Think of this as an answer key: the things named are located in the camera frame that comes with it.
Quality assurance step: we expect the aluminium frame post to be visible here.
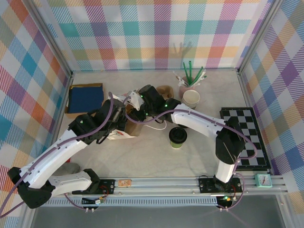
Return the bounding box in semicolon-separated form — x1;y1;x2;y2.
237;0;285;74
29;0;73;79

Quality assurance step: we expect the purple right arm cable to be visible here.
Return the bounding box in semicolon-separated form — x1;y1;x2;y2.
124;95;258;211

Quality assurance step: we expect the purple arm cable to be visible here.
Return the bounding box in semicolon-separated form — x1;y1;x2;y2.
0;91;114;218
124;95;258;211

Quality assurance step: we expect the long aluminium base rail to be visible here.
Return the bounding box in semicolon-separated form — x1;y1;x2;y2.
25;176;289;198

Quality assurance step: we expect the white flower paper bag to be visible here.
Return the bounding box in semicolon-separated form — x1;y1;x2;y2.
108;92;167;139

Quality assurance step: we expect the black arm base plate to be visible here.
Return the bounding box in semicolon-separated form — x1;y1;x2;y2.
198;175;243;193
72;178;115;196

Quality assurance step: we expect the grey slotted cable duct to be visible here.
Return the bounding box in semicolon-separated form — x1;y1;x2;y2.
38;199;219;206

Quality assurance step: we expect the aluminium side rail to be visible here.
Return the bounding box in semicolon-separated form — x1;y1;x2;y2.
237;70;289;193
42;72;73;178

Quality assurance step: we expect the blue paper napkin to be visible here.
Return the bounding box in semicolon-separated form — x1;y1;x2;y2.
67;85;105;114

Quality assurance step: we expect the black white chessboard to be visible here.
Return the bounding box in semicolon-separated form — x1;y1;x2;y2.
218;107;271;171

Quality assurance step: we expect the light green plastic straw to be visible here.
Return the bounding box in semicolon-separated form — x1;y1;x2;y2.
192;66;205;85

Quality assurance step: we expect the small teal alarm clock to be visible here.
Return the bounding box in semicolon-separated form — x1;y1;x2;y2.
254;173;273;189

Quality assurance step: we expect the brown cardboard napkin box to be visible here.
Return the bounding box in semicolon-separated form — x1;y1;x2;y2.
64;82;106;119

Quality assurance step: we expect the pink straw holder cup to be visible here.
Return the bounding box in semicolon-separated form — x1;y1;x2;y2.
178;83;198;95

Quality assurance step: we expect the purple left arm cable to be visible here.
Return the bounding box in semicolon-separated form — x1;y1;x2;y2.
0;91;114;218

